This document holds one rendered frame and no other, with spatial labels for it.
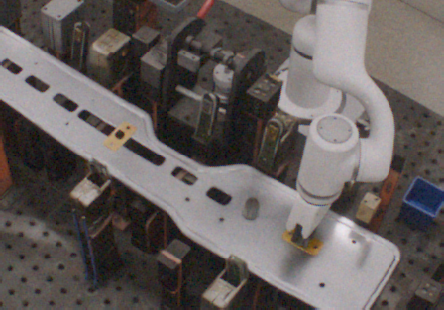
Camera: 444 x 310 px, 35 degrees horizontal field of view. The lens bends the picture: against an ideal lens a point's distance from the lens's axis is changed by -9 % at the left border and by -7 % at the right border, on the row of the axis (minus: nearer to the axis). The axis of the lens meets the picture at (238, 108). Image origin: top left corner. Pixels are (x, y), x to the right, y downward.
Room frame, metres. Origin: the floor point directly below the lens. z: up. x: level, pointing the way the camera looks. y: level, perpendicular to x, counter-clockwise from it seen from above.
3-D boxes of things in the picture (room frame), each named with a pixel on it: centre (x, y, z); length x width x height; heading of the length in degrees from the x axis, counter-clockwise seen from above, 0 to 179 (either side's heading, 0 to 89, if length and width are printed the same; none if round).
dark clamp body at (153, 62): (1.24, 0.18, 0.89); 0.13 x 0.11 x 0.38; 152
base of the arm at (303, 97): (1.45, -0.18, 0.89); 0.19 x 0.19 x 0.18
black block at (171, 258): (0.77, 0.09, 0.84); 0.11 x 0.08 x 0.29; 152
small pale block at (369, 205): (0.90, -0.29, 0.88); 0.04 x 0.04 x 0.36; 62
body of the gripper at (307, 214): (0.83, -0.16, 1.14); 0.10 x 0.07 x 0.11; 152
